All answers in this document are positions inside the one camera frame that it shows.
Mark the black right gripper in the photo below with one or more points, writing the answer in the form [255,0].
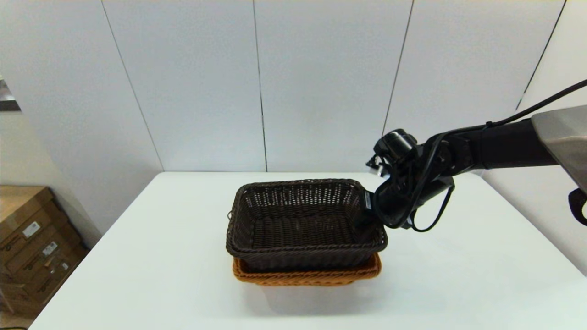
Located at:
[399,197]

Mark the dark brown wicker basket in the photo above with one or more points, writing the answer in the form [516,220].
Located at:
[298,229]

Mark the orange wicker basket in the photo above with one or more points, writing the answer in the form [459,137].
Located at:
[312,276]

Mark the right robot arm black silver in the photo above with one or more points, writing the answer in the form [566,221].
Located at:
[509,146]

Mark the cardboard box with white label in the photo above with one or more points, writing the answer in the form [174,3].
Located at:
[18,206]
[27,256]
[32,293]

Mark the dark metal window ledge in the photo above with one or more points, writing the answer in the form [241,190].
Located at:
[8,103]

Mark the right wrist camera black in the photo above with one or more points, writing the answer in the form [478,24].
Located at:
[396,144]

